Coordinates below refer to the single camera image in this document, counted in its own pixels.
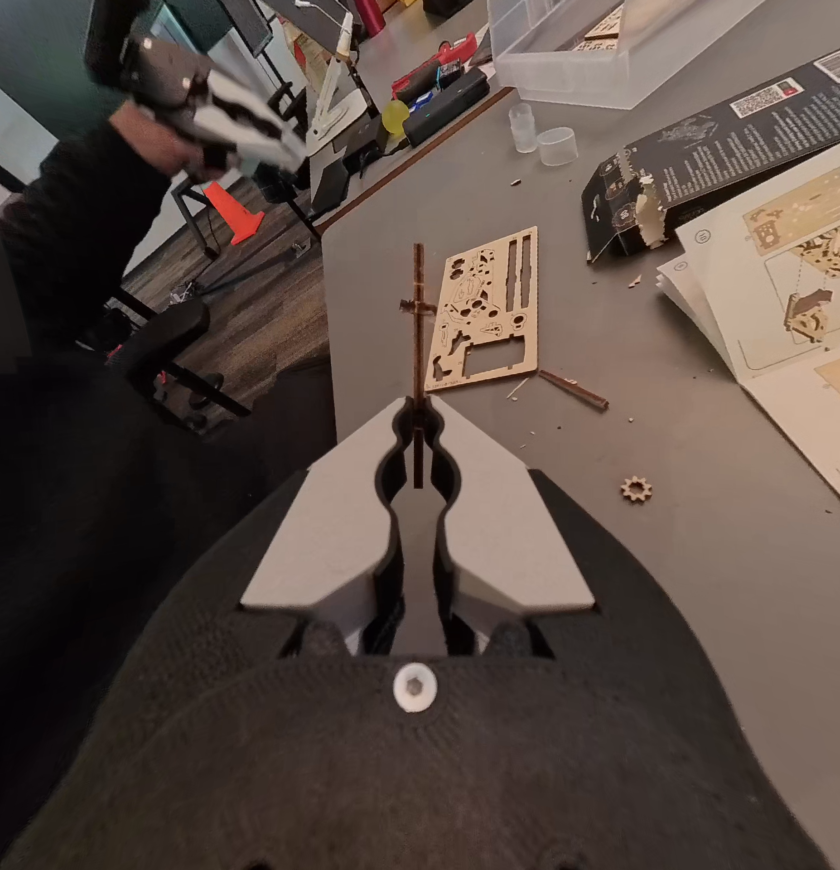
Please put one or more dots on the small black box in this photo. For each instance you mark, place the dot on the small black box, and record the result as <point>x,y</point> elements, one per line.
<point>362,143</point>

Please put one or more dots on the clear plastic cup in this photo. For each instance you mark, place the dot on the clear plastic cup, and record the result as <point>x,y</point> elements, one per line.
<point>557,146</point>

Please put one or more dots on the black TV screen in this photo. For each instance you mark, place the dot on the black TV screen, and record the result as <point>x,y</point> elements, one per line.
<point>247,24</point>

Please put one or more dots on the small wooden gear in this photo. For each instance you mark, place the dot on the small wooden gear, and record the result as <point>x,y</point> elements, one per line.
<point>629,491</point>

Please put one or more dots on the white phone stand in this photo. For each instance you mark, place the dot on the white phone stand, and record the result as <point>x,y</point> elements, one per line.
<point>335,112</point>

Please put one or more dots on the black armrest office chair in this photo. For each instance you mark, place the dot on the black armrest office chair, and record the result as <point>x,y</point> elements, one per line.
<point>168,333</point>

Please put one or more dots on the plywood parts sheet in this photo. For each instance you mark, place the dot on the plywood parts sheet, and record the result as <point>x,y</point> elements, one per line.
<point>524,346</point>

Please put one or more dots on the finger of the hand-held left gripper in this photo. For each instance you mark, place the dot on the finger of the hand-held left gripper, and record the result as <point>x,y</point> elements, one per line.
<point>257,146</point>
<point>240,94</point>

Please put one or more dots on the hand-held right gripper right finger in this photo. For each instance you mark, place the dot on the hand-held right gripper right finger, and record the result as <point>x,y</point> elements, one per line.
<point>522,544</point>

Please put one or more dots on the person's left forearm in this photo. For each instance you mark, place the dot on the person's left forearm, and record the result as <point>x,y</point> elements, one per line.
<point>73,217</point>

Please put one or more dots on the wooden toothpick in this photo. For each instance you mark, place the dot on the wooden toothpick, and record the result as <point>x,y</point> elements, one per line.
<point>518,388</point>

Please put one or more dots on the instruction booklet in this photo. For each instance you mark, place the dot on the instruction booklet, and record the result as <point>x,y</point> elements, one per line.
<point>800,408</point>

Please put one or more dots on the red bottle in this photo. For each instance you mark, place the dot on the red bottle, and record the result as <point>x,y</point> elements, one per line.
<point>374,15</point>

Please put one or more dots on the clear plastic vial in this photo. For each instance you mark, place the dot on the clear plastic vial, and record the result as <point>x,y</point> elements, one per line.
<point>522,126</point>

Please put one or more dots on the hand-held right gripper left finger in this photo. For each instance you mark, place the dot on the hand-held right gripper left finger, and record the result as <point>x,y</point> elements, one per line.
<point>311,544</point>

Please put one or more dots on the person's left hand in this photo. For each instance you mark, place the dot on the person's left hand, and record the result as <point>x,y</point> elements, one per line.
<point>155,143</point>

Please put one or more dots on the spare plywood model sheets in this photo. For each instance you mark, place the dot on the spare plywood model sheets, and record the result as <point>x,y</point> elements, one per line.
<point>607,27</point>

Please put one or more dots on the clear plastic bin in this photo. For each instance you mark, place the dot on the clear plastic bin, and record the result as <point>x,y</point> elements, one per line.
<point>563,61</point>

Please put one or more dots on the long wooden stick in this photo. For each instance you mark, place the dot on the long wooden stick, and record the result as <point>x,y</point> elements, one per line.
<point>418,353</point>
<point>573,390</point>

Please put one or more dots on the orange traffic cone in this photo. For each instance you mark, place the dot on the orange traffic cone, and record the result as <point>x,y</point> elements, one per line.
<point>233,214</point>

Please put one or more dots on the black cardboard box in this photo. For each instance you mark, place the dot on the black cardboard box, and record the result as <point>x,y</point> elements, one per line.
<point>732,136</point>

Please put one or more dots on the black power bank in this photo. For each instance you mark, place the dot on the black power bank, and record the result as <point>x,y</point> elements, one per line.
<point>447,105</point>

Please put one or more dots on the person's dark clothing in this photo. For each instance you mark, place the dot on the person's dark clothing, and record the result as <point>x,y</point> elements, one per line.
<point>121,510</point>

